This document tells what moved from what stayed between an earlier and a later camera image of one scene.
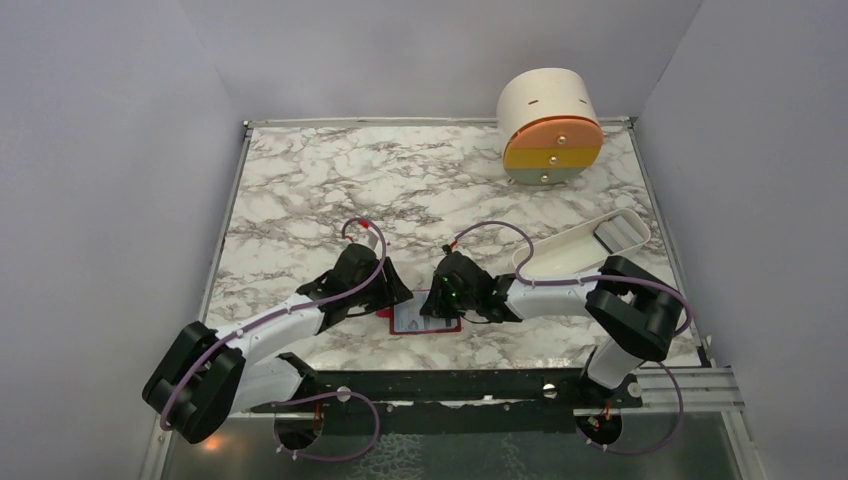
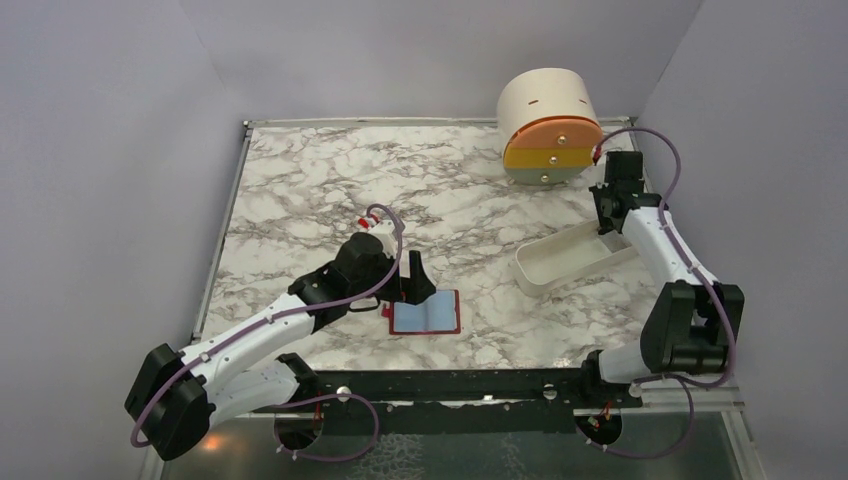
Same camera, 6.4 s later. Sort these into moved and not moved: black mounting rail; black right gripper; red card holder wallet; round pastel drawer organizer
Moved: black right gripper
Not moved: black mounting rail; round pastel drawer organizer; red card holder wallet
